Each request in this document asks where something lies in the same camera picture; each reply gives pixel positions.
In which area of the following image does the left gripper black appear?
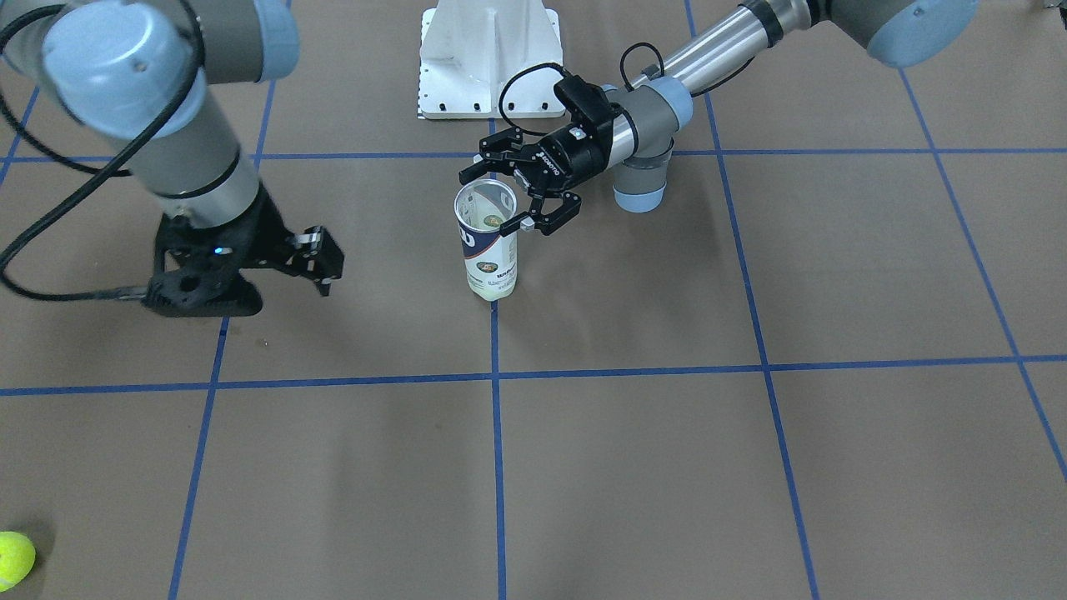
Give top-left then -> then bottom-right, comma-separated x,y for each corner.
458,122 -> 614,237

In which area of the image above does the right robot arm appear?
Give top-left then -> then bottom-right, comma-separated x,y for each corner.
3,1 -> 344,314

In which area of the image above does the Roland Garros tennis ball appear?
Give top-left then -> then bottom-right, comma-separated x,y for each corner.
468,278 -> 517,303

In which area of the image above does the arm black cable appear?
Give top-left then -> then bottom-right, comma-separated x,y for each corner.
0,0 -> 209,303
498,42 -> 759,119

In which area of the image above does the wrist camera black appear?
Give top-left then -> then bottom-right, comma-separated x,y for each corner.
553,74 -> 620,139
140,251 -> 262,318

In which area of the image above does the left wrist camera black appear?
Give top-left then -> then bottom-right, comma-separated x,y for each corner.
553,74 -> 620,139

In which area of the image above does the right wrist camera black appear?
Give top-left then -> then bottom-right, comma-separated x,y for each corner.
140,251 -> 262,318

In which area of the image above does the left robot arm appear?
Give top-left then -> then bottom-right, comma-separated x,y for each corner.
458,1 -> 977,236

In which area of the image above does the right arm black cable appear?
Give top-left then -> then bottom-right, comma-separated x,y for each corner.
0,0 -> 209,303

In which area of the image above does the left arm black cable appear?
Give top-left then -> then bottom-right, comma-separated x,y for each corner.
498,42 -> 759,119

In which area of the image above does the Wilson tennis ball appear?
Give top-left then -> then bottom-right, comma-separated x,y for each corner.
1,531 -> 37,593

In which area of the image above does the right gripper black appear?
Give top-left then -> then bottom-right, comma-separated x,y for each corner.
155,185 -> 344,298

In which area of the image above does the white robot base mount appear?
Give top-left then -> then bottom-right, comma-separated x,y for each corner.
417,1 -> 564,119

